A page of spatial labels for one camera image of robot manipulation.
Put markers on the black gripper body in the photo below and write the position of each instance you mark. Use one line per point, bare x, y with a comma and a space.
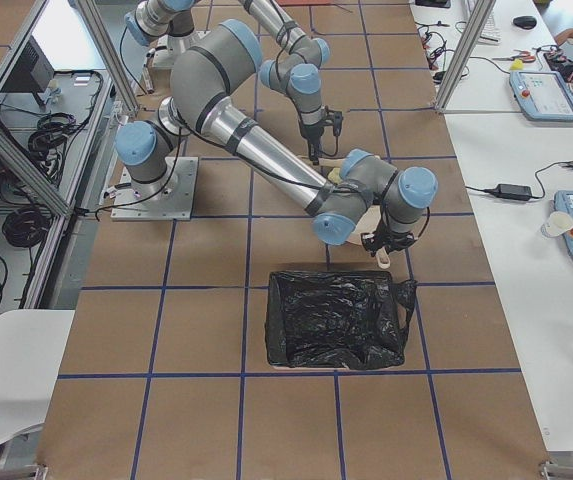
385, 241
311, 133

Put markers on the beige plastic dustpan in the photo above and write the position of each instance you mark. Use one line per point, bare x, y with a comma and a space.
367, 225

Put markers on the beige hand brush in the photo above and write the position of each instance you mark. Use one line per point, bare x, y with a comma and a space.
323, 162

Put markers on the pale yellow bread piece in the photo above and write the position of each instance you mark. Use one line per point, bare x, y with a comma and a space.
334, 176

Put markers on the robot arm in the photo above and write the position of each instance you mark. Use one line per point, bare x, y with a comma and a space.
266, 60
403, 195

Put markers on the bin with black bag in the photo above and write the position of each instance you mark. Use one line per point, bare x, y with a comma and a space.
356, 320

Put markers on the pink plastic bin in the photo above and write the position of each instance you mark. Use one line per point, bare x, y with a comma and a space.
293, 3

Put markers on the black power adapter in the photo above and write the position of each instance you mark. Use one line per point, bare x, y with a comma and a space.
513, 192

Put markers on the paper cup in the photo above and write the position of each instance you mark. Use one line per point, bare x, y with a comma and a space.
557, 224

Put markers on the yellow sponge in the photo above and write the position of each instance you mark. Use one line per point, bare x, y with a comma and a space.
516, 65

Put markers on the black computer mouse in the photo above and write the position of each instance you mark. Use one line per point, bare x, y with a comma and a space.
525, 22

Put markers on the white chair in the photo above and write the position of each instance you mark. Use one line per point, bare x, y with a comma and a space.
32, 344

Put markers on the aluminium frame post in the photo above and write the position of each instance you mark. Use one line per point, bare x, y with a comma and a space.
463, 51

